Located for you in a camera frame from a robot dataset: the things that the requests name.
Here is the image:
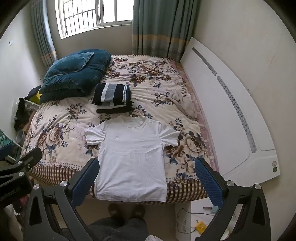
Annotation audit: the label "small yellow object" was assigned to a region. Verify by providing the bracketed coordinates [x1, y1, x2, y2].
[194, 221, 206, 234]

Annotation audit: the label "barred window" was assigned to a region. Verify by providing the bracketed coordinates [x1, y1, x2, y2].
[55, 0, 134, 39]

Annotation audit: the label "teal velvet pillow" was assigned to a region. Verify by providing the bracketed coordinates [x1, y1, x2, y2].
[47, 51, 94, 79]

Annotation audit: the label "pink mattress sheet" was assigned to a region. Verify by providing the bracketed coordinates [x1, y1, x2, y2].
[171, 59, 219, 172]

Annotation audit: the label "white headboard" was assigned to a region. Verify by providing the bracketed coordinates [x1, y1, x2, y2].
[180, 37, 281, 187]

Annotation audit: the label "narrow teal curtain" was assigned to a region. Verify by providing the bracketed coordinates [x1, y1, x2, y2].
[30, 0, 58, 67]

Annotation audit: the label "brown slipper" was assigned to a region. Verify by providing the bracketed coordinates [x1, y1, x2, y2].
[133, 203, 146, 218]
[107, 203, 123, 218]

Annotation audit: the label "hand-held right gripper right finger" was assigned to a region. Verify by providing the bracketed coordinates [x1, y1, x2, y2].
[195, 158, 271, 241]

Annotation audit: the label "white nightstand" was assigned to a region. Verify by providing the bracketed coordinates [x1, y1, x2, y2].
[175, 200, 232, 241]

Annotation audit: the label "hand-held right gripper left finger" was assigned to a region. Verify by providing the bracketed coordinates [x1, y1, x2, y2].
[23, 158, 101, 241]

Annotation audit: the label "green basket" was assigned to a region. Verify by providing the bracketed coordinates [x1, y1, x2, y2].
[0, 130, 12, 150]

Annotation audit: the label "black cable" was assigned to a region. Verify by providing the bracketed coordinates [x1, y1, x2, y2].
[176, 208, 197, 233]

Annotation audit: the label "floral bed blanket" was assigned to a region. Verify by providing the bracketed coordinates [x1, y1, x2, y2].
[20, 54, 219, 204]

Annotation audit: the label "teal folded quilt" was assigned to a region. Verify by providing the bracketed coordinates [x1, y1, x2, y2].
[39, 49, 112, 103]

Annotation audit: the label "black hanging cloth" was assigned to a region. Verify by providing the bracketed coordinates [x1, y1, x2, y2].
[14, 97, 31, 130]

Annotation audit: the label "wide teal curtain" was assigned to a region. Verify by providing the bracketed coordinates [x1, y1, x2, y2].
[131, 0, 201, 63]

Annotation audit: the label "dark cloth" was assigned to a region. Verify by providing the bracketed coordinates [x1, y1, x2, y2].
[27, 85, 41, 99]

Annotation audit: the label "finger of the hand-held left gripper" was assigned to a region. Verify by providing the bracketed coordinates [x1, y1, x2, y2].
[0, 144, 13, 161]
[0, 147, 43, 183]

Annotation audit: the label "white t-shirt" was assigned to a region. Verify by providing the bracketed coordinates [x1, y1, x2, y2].
[84, 115, 181, 202]

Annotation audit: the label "navy striped folded garment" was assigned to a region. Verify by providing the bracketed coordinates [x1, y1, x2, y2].
[92, 83, 131, 108]

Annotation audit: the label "grey cup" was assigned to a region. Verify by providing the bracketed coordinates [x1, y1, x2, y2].
[16, 130, 26, 145]

